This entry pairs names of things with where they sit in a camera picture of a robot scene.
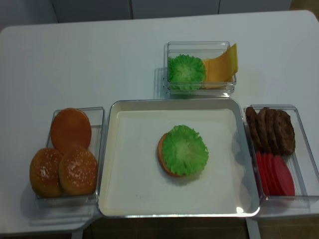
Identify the front red tomato slice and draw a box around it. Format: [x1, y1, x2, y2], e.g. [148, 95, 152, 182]
[271, 155, 295, 196]

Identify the clear lettuce and cheese container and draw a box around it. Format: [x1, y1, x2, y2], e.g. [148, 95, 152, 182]
[163, 41, 238, 98]

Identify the plain brown bun half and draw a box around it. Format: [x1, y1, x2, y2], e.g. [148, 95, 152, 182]
[50, 108, 92, 154]

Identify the left sesame bun top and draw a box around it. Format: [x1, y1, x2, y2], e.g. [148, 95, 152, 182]
[29, 148, 63, 198]

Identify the bottom bun half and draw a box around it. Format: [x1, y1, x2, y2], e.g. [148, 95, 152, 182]
[157, 133, 180, 177]

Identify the green lettuce leaf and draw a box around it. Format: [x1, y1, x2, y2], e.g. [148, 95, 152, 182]
[162, 125, 209, 177]

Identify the clear meat and tomato container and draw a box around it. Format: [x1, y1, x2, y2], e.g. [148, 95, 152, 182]
[243, 105, 319, 212]

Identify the brown beef patty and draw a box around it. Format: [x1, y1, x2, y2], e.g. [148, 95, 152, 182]
[265, 109, 281, 155]
[245, 107, 263, 151]
[257, 107, 271, 153]
[274, 110, 296, 156]

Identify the rear brown beef patty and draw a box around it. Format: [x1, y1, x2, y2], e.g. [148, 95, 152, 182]
[245, 107, 263, 151]

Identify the sesame bun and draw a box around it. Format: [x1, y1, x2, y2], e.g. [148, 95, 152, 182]
[58, 146, 98, 195]
[29, 148, 63, 198]

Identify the rear red tomato slice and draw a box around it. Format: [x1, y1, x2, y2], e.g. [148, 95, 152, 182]
[256, 151, 269, 196]

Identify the lower yellow cheese slice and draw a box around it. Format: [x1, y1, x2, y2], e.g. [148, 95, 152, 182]
[199, 73, 236, 90]

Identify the white paper tray liner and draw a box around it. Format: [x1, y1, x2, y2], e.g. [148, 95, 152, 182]
[106, 109, 252, 214]

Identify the upper yellow cheese slice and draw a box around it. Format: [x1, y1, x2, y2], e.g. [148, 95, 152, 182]
[202, 43, 238, 83]

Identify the yellow cheese slice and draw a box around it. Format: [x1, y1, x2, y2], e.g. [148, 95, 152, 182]
[202, 43, 238, 83]
[199, 73, 236, 90]

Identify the red tomato slice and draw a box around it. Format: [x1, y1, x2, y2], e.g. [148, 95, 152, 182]
[271, 155, 295, 196]
[261, 153, 275, 196]
[256, 151, 269, 196]
[265, 153, 281, 196]

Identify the white table leg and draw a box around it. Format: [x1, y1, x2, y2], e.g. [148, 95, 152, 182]
[246, 218, 261, 239]

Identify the right sesame bun top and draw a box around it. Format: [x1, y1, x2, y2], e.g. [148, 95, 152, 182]
[58, 146, 98, 195]

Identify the clear bun container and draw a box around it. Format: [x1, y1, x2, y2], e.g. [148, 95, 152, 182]
[35, 107, 107, 208]

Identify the front brown beef patty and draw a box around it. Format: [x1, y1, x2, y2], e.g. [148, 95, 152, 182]
[274, 110, 296, 156]

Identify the silver metal tray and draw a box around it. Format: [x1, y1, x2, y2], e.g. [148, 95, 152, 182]
[98, 98, 260, 218]

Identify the green lettuce in container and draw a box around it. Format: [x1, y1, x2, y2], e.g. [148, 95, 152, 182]
[168, 54, 206, 91]

